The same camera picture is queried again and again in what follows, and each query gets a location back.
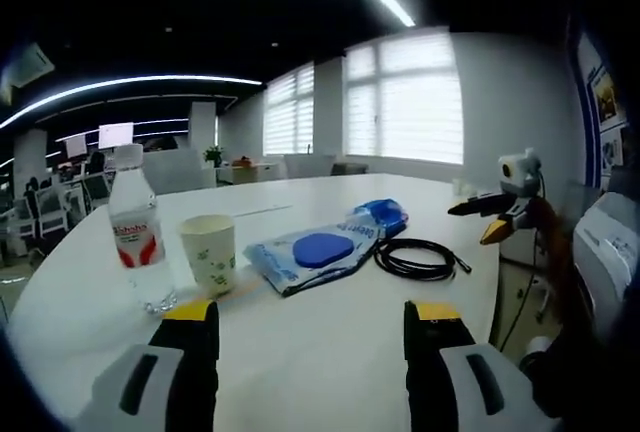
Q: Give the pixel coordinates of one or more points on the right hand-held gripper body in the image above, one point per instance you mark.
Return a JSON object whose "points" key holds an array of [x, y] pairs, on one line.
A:
{"points": [[520, 174]]}

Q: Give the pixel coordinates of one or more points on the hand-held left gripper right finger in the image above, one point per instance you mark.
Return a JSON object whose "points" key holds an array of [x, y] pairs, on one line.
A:
{"points": [[435, 382]]}

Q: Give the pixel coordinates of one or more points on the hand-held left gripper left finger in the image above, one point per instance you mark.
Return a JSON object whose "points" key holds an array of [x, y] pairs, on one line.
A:
{"points": [[185, 382]]}

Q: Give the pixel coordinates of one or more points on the white paper cup item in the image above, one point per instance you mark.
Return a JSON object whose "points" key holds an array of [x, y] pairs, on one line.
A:
{"points": [[210, 252]]}

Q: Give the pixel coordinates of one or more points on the clear water bottle item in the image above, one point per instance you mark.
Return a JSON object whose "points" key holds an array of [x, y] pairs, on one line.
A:
{"points": [[137, 232]]}

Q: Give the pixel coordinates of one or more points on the clear bag with blue pad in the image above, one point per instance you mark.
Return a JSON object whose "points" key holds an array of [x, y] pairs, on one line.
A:
{"points": [[315, 252]]}

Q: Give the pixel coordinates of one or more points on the white machine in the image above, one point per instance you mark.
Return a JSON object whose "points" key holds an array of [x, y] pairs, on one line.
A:
{"points": [[605, 247]]}

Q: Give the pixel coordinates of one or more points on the large window with blinds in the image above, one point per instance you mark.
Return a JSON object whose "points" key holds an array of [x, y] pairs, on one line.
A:
{"points": [[405, 102]]}

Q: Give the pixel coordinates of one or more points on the white table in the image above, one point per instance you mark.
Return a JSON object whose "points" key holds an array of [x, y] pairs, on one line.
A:
{"points": [[310, 342]]}

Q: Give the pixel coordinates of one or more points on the grey chair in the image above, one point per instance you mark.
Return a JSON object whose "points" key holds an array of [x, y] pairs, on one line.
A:
{"points": [[350, 169]]}

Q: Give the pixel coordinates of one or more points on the white mesh office chair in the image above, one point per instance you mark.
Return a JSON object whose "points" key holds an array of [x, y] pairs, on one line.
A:
{"points": [[54, 209], [96, 193]]}

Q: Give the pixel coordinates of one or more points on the narrow window with blinds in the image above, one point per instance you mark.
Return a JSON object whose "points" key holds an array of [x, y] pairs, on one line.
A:
{"points": [[290, 112]]}

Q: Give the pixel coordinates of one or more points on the white cabinet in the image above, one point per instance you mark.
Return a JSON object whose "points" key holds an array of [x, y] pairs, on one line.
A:
{"points": [[250, 173]]}

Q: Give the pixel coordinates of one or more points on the potted plant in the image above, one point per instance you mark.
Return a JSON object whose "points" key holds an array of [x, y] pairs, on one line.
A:
{"points": [[213, 156]]}

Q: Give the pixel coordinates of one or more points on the orange item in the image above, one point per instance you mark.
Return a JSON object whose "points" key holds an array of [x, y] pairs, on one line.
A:
{"points": [[243, 160]]}

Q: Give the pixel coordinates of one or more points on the white monitor screen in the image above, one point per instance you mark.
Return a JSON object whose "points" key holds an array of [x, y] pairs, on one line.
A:
{"points": [[116, 135]]}

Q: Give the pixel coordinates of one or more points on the white pillar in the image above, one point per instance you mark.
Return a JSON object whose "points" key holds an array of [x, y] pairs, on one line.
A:
{"points": [[202, 122], [30, 157]]}

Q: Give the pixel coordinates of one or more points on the pink monitor screen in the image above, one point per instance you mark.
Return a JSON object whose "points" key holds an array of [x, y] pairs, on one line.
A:
{"points": [[75, 145]]}

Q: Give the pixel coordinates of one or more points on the curved ceiling light strip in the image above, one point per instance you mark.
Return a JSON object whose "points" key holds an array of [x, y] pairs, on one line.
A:
{"points": [[150, 80]]}

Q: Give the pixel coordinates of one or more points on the ceiling air conditioner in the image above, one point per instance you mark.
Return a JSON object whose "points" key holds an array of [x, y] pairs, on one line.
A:
{"points": [[32, 64]]}

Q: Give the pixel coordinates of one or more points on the wall poster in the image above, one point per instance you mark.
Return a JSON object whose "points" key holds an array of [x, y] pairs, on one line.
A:
{"points": [[600, 92]]}

